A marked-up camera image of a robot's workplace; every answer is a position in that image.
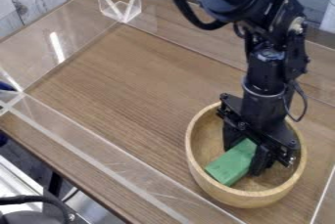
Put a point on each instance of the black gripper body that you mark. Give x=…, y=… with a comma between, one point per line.
x=262, y=111

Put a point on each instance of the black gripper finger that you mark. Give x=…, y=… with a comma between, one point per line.
x=262, y=159
x=233, y=133

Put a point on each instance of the green rectangular block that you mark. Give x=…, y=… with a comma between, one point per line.
x=231, y=165

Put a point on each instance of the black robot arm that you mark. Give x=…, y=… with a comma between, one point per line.
x=272, y=26

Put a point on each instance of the clear acrylic front wall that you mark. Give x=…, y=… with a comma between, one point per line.
x=119, y=120

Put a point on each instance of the clear acrylic corner bracket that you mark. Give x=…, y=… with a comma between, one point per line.
x=119, y=11

